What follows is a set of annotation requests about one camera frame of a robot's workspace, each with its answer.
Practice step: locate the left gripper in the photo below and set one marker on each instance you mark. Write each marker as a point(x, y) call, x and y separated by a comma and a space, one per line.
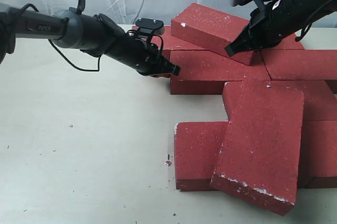
point(132, 52)

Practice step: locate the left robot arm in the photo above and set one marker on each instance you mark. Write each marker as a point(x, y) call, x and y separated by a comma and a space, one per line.
point(95, 35)

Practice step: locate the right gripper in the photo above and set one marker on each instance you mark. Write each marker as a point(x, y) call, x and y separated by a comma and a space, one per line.
point(268, 27)

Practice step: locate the right row red brick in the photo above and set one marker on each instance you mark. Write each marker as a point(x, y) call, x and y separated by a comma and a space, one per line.
point(306, 64)

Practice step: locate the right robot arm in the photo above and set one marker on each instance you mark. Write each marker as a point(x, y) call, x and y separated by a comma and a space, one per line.
point(321, 8)

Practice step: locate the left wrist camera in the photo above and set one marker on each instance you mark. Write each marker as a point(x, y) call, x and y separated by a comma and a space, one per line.
point(150, 26)

